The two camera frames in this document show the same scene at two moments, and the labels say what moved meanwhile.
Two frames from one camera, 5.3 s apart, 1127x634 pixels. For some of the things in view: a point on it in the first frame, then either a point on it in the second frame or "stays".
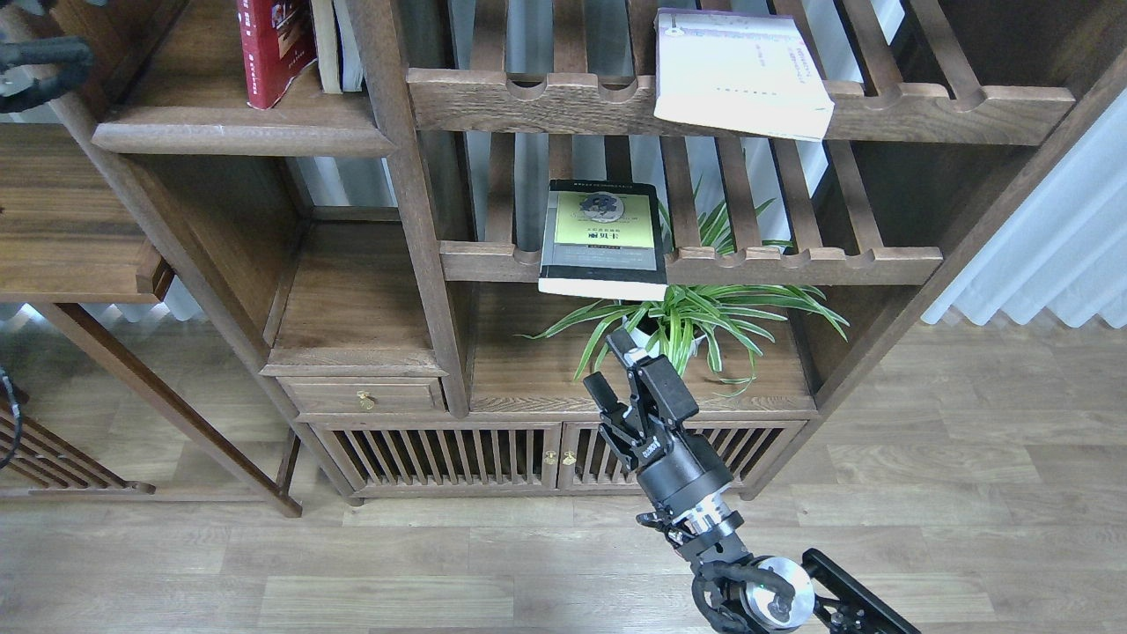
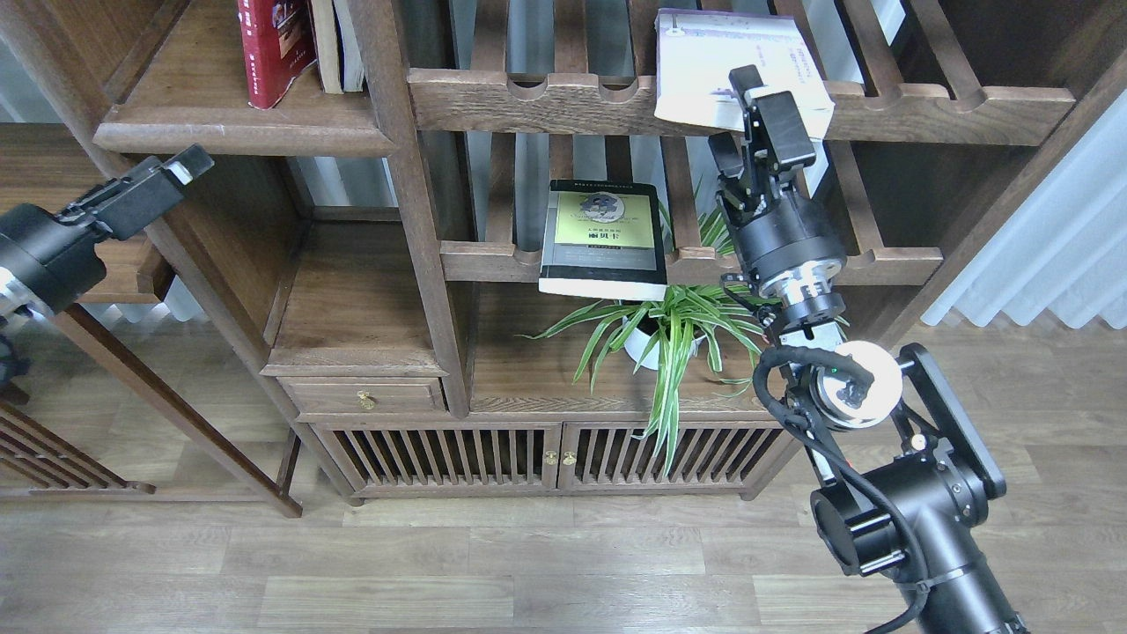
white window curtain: [1064, 248] stays
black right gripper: [673, 470] → [784, 240]
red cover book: [278, 40] stays
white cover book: [752, 72] stays
